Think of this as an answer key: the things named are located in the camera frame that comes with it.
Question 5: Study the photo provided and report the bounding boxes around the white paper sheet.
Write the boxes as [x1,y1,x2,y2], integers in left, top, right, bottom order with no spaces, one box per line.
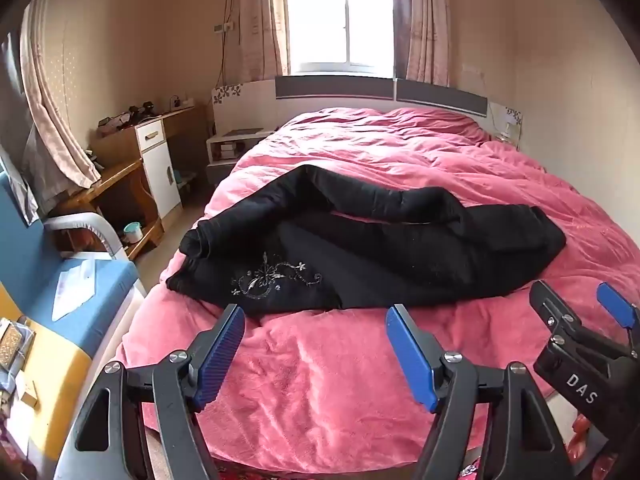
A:
[51,258,97,322]

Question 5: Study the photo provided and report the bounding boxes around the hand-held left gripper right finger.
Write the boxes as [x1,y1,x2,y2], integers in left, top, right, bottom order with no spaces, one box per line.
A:
[385,304,581,480]

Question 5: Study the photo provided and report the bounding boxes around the clutter on cabinet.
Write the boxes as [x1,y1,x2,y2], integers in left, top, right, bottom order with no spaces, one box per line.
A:
[97,102,157,137]

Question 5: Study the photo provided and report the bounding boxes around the black pants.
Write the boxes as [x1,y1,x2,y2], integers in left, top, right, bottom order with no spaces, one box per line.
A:
[166,164,567,317]

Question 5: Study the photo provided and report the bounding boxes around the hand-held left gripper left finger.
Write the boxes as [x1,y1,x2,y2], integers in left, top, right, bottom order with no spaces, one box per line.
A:
[59,303,247,480]

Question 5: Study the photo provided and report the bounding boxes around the white nightstand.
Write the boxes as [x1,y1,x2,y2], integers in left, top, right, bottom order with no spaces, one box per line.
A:
[205,128,277,189]

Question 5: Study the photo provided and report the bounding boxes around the wooden desk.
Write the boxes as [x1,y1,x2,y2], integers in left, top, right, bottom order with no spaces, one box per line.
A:
[49,157,166,261]

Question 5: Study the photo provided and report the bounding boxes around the floral clothing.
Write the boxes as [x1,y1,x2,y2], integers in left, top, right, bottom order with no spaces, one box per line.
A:
[210,452,506,480]

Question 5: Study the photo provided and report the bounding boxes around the hanging black cable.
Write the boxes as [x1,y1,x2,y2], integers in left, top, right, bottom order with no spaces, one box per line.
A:
[214,0,237,87]

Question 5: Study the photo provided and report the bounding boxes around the patterned flat box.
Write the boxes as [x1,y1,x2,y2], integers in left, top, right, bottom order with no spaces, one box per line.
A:
[0,317,37,377]

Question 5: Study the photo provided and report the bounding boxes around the white and grey headboard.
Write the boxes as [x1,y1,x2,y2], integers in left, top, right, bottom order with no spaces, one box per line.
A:
[210,76,524,135]

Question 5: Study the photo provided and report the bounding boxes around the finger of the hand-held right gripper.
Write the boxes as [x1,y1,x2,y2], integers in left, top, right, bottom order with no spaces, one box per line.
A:
[597,282,640,357]
[529,280,584,344]

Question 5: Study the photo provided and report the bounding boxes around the window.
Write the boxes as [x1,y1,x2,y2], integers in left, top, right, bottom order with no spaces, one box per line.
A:
[282,0,397,77]

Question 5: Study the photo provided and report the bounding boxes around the blue sofa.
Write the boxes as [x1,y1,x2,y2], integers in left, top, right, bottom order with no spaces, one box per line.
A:
[0,167,147,341]

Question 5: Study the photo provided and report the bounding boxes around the pink side curtain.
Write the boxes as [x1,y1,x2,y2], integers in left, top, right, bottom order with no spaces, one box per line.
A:
[19,0,102,192]

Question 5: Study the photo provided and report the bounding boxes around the pink patterned window curtain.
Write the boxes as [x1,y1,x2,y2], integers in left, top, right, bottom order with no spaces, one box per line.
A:
[390,0,454,89]
[232,0,292,84]

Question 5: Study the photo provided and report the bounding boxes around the wood and white cabinet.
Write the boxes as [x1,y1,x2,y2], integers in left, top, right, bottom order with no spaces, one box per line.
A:
[90,105,209,219]

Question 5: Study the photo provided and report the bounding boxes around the yellow cushion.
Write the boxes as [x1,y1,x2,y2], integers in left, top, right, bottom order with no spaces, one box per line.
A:
[0,280,117,463]

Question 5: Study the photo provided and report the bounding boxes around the pink bed blanket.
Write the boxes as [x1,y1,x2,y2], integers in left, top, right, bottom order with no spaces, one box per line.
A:
[142,106,640,466]

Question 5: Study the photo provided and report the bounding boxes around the person's right hand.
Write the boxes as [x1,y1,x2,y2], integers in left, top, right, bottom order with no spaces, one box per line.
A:
[570,412,618,468]

